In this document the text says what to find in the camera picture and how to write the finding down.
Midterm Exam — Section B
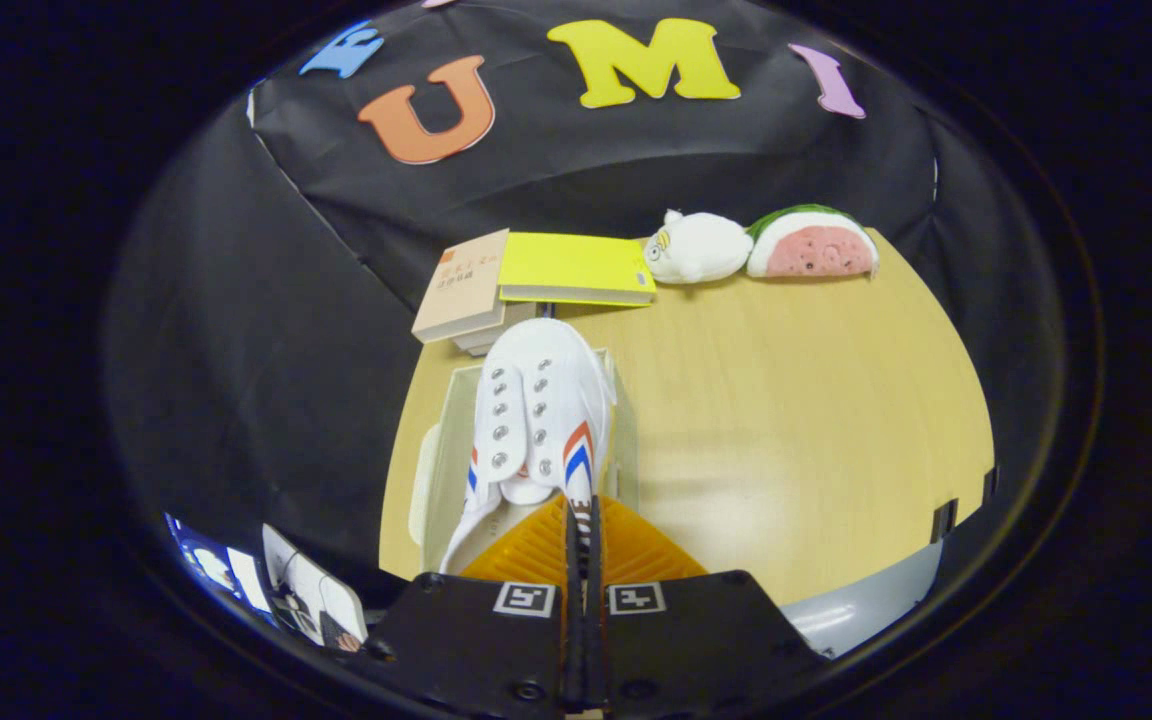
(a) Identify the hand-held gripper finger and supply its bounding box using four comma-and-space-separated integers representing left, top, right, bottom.
586, 497, 827, 720
366, 495, 582, 720

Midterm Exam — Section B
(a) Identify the cream fabric storage box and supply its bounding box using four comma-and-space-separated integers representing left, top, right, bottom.
408, 347, 639, 576

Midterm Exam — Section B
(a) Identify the white canvas shoe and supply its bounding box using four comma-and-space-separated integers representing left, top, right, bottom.
439, 318, 619, 576

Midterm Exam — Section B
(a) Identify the white printed sheet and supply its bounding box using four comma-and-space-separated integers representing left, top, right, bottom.
263, 523, 369, 653

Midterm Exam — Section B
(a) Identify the grey book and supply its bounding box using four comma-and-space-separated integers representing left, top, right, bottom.
451, 300, 557, 358

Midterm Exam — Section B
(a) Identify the lit display screen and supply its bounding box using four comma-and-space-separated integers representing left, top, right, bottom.
166, 515, 274, 616

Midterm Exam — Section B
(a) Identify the beige book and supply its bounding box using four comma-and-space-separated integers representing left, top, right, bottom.
411, 228, 512, 346

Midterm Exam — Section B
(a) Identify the yellow book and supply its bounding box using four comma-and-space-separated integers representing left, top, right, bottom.
498, 232, 657, 308

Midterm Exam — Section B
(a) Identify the white plush toy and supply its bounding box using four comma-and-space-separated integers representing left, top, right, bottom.
644, 208, 755, 286

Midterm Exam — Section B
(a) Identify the black backdrop cloth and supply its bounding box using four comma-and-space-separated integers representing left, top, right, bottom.
101, 0, 1067, 601

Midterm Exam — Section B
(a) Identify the watermelon slice plush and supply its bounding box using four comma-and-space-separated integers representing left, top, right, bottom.
744, 204, 880, 279

